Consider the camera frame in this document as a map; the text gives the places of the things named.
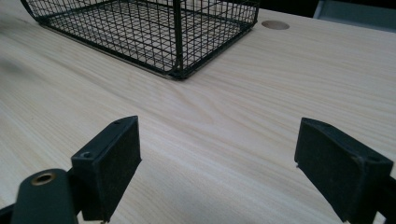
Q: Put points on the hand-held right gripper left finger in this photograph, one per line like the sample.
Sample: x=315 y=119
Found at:
x=107 y=168

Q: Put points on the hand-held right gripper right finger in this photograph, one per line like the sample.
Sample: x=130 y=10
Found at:
x=336 y=168

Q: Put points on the grey chair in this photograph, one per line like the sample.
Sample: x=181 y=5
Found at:
x=358 y=14

